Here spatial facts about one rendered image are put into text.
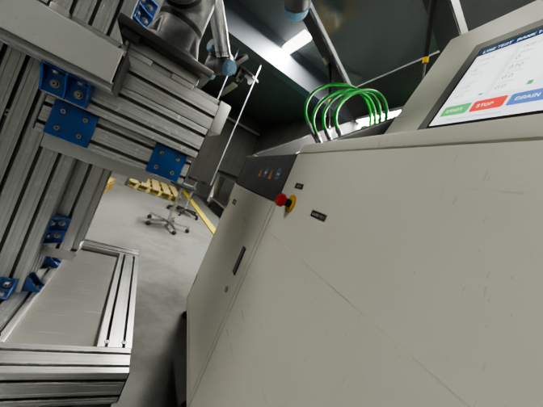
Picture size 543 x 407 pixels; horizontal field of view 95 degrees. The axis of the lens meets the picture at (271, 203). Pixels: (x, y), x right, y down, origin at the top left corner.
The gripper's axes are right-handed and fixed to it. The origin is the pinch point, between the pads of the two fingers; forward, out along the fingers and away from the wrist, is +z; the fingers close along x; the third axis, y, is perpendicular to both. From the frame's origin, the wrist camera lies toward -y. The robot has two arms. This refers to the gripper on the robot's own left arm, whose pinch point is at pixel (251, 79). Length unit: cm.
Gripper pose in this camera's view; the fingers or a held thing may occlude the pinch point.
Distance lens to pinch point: 184.3
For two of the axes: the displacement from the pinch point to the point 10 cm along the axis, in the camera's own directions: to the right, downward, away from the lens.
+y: -4.9, 8.6, 1.0
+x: 6.8, 4.6, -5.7
